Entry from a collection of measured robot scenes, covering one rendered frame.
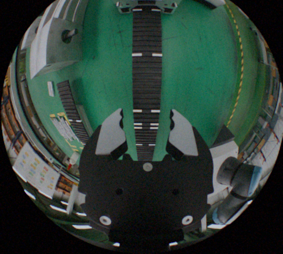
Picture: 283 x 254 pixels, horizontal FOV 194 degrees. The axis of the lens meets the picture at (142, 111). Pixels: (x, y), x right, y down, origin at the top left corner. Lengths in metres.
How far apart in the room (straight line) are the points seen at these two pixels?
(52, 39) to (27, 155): 2.88
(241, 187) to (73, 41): 0.62
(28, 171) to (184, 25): 3.25
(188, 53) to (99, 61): 0.18
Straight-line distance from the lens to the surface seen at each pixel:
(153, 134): 0.19
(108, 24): 0.21
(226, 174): 0.47
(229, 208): 0.45
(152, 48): 0.16
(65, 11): 0.24
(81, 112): 0.25
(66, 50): 0.19
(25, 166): 3.05
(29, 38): 0.41
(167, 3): 0.18
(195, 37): 0.21
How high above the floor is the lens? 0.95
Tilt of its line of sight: 60 degrees down
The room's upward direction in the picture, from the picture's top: 177 degrees counter-clockwise
